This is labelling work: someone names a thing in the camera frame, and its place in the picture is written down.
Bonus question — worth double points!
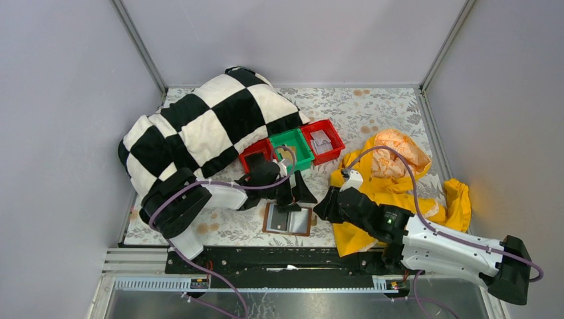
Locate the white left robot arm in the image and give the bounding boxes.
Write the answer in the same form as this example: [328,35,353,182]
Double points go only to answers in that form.
[139,159,318,260]

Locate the red plastic bin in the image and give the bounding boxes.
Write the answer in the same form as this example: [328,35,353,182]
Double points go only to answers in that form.
[239,138,273,173]
[300,120,345,165]

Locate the white cards in red bin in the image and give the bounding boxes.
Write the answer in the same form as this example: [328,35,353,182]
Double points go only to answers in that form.
[311,130,333,156]

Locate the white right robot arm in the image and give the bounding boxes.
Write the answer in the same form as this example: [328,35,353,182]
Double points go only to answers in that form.
[313,187,531,305]

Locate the gold cards in green bin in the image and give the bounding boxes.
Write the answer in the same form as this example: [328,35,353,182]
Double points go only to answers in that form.
[277,144,297,163]

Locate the grey credit card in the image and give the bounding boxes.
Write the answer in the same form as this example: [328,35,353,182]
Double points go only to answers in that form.
[266,204,289,233]

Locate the yellow raincoat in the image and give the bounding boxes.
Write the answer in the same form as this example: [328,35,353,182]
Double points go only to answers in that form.
[339,128,472,233]

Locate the black white checkered blanket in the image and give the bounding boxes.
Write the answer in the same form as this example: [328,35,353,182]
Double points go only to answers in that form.
[118,66,310,198]

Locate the brown leather card holder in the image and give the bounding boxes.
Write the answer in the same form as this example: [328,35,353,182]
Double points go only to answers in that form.
[262,203,313,237]

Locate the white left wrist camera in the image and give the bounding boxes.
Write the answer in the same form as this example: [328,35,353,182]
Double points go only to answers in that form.
[271,159,293,178]

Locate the left red plastic bin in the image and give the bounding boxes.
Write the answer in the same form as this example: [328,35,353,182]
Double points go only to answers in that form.
[239,138,273,173]

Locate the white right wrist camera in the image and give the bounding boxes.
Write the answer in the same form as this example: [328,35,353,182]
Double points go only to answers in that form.
[340,169,364,191]

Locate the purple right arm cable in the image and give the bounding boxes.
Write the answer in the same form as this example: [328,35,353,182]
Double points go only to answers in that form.
[341,146,545,284]

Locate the right red plastic bin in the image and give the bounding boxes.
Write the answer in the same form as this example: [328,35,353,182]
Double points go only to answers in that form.
[300,120,345,165]

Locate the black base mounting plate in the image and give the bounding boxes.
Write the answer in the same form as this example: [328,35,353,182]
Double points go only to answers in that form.
[165,247,413,289]

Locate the green plastic bin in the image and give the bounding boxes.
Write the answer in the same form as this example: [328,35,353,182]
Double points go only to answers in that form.
[269,128,314,171]

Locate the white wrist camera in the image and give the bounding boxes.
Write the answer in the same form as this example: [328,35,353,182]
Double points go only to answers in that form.
[340,169,364,191]
[271,159,293,178]

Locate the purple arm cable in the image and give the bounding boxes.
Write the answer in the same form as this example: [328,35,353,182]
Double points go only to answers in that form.
[148,145,297,319]
[341,146,545,284]

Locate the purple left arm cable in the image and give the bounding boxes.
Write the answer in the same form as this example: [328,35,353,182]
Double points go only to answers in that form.
[148,145,297,319]

